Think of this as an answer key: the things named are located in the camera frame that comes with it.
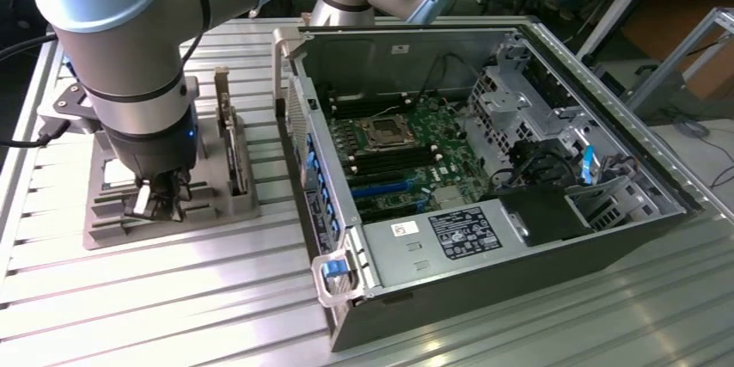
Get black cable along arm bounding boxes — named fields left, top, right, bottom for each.
left=169, top=0, right=215, bottom=64

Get CPU chip with silver lid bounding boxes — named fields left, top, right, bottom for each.
left=100, top=160, right=140, bottom=191

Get blue wire connector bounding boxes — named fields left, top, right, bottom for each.
left=580, top=144, right=602, bottom=188

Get black RAM slot bank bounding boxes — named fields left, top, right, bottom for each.
left=328, top=93, right=412, bottom=121
left=347, top=147, right=444, bottom=180

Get black equipment box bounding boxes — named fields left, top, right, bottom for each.
left=592, top=58, right=688, bottom=124

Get graphics card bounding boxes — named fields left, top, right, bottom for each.
left=212, top=66, right=251, bottom=197

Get blue expansion slot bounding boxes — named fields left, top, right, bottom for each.
left=349, top=179, right=427, bottom=199

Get grey cable coil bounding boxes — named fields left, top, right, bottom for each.
left=672, top=114, right=714, bottom=141

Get black camera cable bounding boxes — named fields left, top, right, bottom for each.
left=0, top=119, right=70, bottom=150

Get black wire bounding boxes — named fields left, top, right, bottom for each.
left=416, top=52, right=477, bottom=102

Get green motherboard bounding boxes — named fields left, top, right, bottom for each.
left=324, top=95, right=495, bottom=225

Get metal disk bay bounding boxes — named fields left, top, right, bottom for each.
left=464, top=34, right=582, bottom=173

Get black tripod pole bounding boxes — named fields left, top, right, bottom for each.
left=572, top=0, right=679, bottom=59

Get aluminium profile frame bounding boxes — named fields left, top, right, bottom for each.
left=623, top=7, right=734, bottom=115

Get silver chipset heatsink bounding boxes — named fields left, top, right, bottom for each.
left=431, top=187, right=468, bottom=210

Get wrist camera with grey bracket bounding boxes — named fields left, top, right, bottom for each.
left=36, top=82, right=102, bottom=135

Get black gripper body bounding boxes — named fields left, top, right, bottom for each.
left=101, top=113, right=200, bottom=179

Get open black PC case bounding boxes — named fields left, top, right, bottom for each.
left=271, top=15, right=707, bottom=353

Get grey case handle blue latch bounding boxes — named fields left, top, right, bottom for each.
left=309, top=249, right=367, bottom=309

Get grey power supply with label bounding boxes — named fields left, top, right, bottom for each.
left=361, top=188, right=596, bottom=291

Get grey parts rack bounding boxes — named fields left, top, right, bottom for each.
left=84, top=76, right=263, bottom=252

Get black expansion slot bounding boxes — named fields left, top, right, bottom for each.
left=355, top=200, right=420, bottom=218

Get CPU socket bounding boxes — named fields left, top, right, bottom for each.
left=356, top=114, right=413, bottom=152

